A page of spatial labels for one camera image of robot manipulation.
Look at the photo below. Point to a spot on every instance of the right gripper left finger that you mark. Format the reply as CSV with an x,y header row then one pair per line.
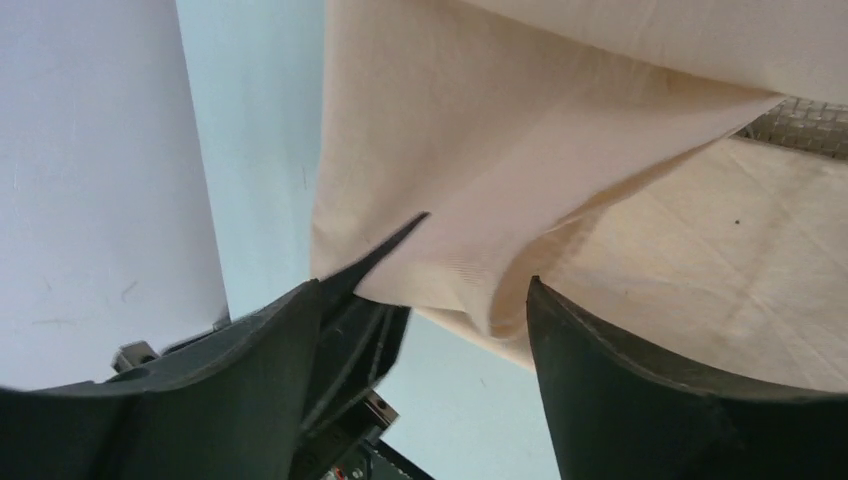
x,y
286,392

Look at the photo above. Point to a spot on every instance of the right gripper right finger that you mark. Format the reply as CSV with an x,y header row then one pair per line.
x,y
620,407

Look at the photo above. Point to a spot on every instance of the beige wrapping cloth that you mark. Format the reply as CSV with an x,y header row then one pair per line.
x,y
592,144

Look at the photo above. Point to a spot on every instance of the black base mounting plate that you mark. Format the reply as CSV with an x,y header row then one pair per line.
x,y
358,457

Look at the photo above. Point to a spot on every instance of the metal mesh instrument tray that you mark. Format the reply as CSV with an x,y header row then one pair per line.
x,y
800,124

